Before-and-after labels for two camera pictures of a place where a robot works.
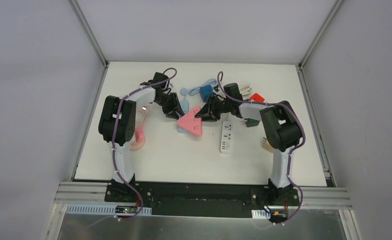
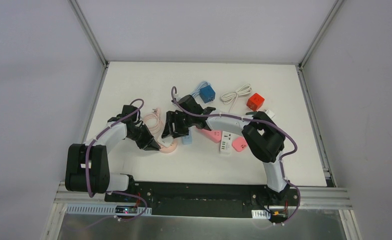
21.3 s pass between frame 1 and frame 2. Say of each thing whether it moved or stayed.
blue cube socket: stayed
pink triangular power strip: moved
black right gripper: moved
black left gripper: moved
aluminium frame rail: stayed
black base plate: stayed
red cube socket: stayed
